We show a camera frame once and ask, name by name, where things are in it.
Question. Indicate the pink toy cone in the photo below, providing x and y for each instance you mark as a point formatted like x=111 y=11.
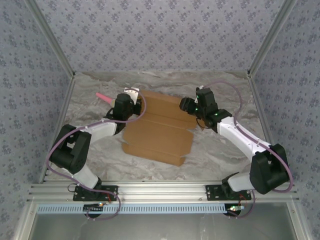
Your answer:
x=105 y=98

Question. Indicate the brown cardboard paper box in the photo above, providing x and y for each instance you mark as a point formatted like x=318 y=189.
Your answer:
x=157 y=135

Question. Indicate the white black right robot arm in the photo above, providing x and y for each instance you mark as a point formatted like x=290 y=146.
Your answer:
x=267 y=172

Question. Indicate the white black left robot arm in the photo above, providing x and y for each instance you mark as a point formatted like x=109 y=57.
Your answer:
x=75 y=150

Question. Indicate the small circuit board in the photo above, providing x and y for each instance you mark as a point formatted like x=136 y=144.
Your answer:
x=235 y=208
x=93 y=207

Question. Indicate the aluminium side rail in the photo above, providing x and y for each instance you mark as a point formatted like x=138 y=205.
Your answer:
x=259 y=105
x=60 y=120

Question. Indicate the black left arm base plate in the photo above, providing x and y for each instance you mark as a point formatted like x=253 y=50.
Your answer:
x=110 y=191

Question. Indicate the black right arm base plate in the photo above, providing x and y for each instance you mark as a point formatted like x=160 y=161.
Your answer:
x=212 y=192

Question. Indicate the aluminium frame post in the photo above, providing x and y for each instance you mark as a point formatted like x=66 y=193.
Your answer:
x=271 y=37
x=51 y=37

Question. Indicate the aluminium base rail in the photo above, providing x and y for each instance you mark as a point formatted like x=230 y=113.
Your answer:
x=160 y=191

